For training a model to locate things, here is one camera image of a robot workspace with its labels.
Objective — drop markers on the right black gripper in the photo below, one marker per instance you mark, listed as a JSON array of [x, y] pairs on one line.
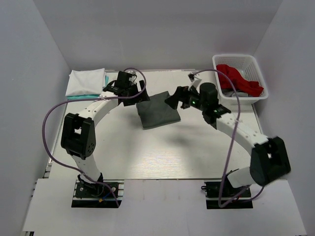
[[181, 95]]

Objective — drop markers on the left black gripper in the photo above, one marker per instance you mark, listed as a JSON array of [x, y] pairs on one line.
[[135, 94]]

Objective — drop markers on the dark grey t shirt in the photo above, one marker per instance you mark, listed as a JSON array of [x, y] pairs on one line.
[[156, 112]]

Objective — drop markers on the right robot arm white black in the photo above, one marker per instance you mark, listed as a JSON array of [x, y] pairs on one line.
[[269, 160]]

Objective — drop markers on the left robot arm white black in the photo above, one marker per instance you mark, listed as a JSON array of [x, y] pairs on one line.
[[78, 135]]

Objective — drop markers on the folded white t shirt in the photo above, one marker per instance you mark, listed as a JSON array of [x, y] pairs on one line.
[[85, 82]]

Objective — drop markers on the grey t shirt in basket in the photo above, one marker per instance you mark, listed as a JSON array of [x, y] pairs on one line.
[[232, 93]]

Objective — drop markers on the folded teal t shirt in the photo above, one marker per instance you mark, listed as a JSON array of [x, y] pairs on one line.
[[89, 96]]

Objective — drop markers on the red t shirt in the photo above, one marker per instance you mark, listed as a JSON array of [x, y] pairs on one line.
[[252, 88]]

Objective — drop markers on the white plastic basket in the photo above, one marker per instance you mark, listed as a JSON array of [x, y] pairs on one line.
[[250, 71]]

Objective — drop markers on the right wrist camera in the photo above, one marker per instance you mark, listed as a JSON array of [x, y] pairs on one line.
[[194, 82]]

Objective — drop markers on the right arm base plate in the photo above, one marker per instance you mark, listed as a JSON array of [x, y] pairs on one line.
[[212, 188]]

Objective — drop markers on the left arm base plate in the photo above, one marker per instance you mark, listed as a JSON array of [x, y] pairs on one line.
[[84, 198]]

